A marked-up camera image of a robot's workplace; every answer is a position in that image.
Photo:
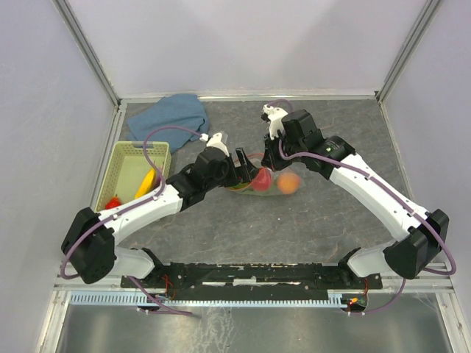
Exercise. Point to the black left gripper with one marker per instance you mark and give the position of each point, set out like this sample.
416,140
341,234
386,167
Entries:
239,174

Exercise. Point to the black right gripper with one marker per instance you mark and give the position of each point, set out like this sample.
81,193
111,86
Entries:
270,157

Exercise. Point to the red apple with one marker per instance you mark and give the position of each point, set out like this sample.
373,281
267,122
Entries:
263,181

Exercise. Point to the green lettuce leaves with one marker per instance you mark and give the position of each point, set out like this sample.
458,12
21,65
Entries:
245,189

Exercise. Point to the clear zip top bag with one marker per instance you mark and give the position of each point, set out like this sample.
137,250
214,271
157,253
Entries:
255,159

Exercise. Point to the orange peach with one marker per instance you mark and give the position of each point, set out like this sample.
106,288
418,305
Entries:
288,183

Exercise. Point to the yellow banana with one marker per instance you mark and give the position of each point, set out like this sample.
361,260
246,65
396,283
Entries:
147,184

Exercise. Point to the purple eggplant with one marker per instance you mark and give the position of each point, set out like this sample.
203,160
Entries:
158,177

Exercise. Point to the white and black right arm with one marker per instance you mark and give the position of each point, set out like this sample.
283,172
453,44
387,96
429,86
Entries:
418,235

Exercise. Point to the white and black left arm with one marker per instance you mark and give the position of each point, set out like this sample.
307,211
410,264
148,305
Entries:
91,244

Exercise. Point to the blue cloth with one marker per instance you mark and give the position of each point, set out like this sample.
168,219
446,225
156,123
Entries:
184,110

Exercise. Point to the pale green perforated basket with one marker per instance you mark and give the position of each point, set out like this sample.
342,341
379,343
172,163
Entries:
128,167

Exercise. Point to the red pepper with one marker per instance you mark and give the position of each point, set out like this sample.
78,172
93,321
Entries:
114,202

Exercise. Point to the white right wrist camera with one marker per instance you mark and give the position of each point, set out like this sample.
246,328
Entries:
274,116

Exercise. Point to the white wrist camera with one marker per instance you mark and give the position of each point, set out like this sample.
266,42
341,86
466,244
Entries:
217,140
274,116

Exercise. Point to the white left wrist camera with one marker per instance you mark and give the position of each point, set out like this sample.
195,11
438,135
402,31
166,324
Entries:
217,140

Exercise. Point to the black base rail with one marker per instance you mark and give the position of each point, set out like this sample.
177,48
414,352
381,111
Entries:
255,282

